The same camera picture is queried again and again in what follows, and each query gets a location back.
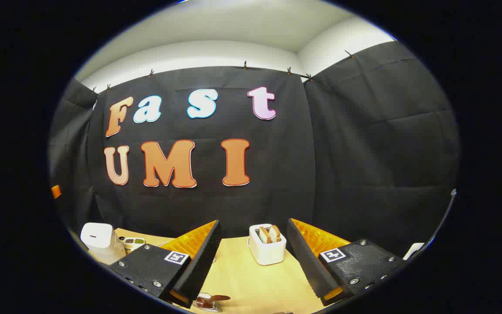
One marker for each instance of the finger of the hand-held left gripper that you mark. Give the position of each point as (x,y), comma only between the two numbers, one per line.
(55,191)

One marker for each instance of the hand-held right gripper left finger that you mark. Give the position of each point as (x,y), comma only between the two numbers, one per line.
(203,257)

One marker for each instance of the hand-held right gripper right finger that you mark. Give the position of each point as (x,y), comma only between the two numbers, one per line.
(307,261)

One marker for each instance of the brown wooden spoon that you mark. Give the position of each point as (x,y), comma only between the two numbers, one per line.
(214,299)

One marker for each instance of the white rice cooker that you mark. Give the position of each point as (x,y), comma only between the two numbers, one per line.
(96,235)

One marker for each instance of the white toaster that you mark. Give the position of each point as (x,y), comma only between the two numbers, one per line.
(268,253)

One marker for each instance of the toasted bread slice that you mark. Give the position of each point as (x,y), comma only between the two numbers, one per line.
(265,234)
(275,232)

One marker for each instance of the small divided condiment dish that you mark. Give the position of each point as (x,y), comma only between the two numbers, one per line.
(132,242)

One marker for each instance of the white flat panel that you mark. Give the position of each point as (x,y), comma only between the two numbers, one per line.
(413,250)

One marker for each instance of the black backdrop cloth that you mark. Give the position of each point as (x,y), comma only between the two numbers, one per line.
(342,152)

